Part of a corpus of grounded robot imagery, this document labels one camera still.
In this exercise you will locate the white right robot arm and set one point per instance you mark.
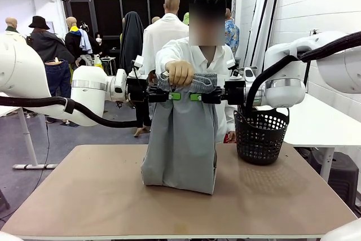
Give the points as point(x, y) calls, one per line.
point(285, 63)

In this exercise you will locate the small black tripod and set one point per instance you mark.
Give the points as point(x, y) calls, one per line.
point(314, 31)

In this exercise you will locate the small white background table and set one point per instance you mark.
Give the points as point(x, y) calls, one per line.
point(108, 59)

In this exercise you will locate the mannequin with yellow collar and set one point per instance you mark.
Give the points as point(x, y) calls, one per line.
point(72, 43)

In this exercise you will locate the person's right forearm white sleeve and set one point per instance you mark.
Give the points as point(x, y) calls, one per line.
point(169, 59)

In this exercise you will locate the grey hanging garment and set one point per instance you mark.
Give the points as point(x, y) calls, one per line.
point(86, 60)

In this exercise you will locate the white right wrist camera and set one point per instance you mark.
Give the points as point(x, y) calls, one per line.
point(231, 64)

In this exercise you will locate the mannequin torso in blue jeans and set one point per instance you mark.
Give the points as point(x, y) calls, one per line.
point(57, 83)

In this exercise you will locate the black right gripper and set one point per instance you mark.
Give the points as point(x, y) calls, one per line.
point(234, 92)

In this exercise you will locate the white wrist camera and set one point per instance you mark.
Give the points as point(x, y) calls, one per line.
point(139, 61)
point(231, 64)

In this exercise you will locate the person's left forearm white sleeve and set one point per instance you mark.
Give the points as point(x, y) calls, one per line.
point(222, 122)

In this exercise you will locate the person's left hand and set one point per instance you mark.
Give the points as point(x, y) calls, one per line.
point(231, 136)

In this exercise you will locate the grey training pants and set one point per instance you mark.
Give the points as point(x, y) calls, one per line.
point(180, 145)

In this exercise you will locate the green hat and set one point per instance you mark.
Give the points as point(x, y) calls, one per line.
point(186, 18)

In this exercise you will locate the mannequin in dark jacket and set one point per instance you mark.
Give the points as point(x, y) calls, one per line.
point(48, 43)

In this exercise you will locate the white side table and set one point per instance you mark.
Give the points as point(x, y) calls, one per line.
point(324, 128)

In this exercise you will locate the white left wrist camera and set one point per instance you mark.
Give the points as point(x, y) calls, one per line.
point(139, 61)

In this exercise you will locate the person's right hand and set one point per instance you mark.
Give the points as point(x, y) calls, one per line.
point(182, 73)

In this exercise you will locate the white desk with T-leg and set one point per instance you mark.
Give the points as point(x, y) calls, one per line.
point(26, 133)

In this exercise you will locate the black plastic stool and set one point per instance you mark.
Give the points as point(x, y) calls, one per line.
point(341, 176)

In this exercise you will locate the black plastic laundry basket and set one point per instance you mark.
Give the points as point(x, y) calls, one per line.
point(259, 145)

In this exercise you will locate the person torso in white shirt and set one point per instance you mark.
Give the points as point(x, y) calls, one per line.
point(194, 54)

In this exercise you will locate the figure in black cloak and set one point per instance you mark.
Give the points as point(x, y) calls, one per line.
point(131, 40)

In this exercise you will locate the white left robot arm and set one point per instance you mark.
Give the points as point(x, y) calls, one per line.
point(87, 83)

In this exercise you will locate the black bucket hat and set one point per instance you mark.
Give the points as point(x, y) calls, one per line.
point(39, 22)

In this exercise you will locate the light blue draped shirt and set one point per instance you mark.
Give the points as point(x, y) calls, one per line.
point(84, 40)

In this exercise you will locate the white panel with black frame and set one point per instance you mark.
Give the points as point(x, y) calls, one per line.
point(258, 26)
point(273, 12)

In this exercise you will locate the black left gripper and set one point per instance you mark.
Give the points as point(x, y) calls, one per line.
point(137, 90)

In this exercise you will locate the mannequin in cream coat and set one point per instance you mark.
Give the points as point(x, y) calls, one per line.
point(11, 23)

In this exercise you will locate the masked person in black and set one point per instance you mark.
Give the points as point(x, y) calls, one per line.
point(100, 44)

